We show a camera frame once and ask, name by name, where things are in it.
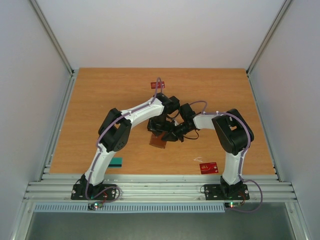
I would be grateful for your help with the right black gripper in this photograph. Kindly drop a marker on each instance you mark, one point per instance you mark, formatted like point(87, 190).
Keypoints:
point(173, 132)

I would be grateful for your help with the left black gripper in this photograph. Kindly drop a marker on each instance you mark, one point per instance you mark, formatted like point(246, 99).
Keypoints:
point(156, 131)

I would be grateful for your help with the brown leather card holder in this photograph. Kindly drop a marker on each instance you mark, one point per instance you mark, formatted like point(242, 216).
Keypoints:
point(156, 141)

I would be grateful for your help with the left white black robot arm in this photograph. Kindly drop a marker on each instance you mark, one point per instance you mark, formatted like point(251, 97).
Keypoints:
point(115, 131)

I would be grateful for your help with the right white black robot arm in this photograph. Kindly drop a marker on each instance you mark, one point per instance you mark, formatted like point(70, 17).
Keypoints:
point(234, 135)

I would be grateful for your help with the red VIP card near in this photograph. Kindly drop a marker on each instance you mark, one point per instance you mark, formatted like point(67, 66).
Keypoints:
point(208, 168)

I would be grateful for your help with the red card far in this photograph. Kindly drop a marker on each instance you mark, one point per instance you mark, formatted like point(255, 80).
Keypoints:
point(158, 85)

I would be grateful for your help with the teal card left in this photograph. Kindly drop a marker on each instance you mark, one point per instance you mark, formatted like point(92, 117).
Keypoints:
point(116, 162)

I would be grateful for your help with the right small circuit board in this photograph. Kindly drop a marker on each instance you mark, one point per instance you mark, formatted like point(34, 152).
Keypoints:
point(232, 205)

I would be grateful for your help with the small circuit board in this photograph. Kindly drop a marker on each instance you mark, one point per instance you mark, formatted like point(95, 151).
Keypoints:
point(232, 205)
point(94, 206)

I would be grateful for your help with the left small circuit board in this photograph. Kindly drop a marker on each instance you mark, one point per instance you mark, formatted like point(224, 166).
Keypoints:
point(94, 206)

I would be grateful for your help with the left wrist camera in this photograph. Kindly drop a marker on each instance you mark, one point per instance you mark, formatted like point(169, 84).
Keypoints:
point(174, 122)

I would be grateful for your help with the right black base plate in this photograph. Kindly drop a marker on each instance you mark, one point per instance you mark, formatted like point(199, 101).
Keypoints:
point(212, 192)

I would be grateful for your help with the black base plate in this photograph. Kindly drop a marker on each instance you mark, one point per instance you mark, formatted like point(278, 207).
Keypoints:
point(212, 192)
point(105, 191)

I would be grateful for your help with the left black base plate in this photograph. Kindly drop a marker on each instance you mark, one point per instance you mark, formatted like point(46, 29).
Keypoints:
point(105, 191)

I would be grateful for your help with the grey slotted cable duct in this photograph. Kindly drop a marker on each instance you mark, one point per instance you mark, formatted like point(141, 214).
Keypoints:
point(125, 208)

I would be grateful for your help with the left aluminium corner post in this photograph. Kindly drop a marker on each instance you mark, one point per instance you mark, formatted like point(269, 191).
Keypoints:
point(45, 24)

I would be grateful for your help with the aluminium corner post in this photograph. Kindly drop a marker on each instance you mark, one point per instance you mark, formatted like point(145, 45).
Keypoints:
point(269, 34)
point(45, 24)

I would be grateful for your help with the right aluminium corner post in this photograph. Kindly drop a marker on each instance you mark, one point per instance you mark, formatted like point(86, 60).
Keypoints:
point(269, 34)

